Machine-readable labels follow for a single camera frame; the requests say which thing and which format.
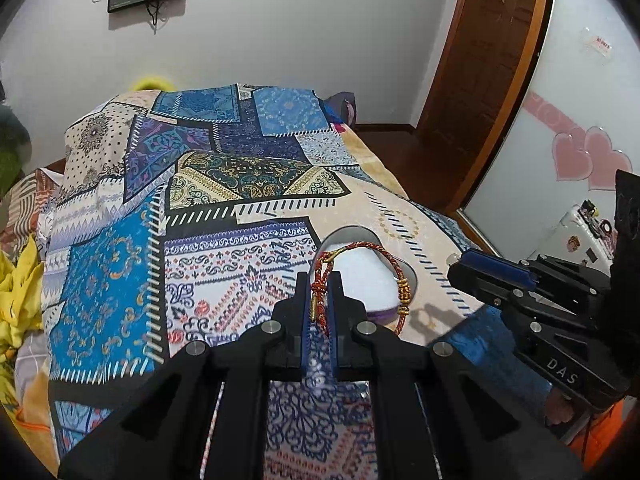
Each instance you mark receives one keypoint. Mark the green plush toy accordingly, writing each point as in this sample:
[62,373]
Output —
[10,155]

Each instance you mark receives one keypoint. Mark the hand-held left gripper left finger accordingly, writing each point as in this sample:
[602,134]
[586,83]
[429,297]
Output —
[305,332]

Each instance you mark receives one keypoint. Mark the striped orange cloth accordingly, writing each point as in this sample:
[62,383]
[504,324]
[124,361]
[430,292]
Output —
[30,205]

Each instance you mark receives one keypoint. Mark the patchwork printed blanket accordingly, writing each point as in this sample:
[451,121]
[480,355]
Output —
[200,220]

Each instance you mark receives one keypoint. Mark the white wardrobe sliding door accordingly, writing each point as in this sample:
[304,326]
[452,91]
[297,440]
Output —
[575,60]

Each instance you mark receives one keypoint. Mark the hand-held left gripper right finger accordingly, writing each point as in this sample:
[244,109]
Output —
[334,332]

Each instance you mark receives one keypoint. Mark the pink heart stickers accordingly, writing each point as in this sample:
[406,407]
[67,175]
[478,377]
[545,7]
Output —
[585,152]

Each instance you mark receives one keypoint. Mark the white round jewelry box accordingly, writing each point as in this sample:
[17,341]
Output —
[361,270]

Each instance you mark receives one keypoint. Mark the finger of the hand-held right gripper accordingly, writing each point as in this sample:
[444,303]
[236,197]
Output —
[470,285]
[492,263]

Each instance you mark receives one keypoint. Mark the yellow cloth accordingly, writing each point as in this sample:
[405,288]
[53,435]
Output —
[17,300]

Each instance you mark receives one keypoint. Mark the yellow round object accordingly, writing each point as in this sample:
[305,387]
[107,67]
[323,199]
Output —
[150,84]

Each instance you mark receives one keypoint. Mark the person's right hand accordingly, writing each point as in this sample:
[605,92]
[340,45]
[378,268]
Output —
[558,408]

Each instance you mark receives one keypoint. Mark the white appliance with stickers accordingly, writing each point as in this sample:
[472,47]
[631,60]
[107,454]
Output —
[575,237]

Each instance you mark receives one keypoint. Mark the brown wooden door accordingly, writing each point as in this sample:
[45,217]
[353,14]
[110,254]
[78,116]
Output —
[480,80]

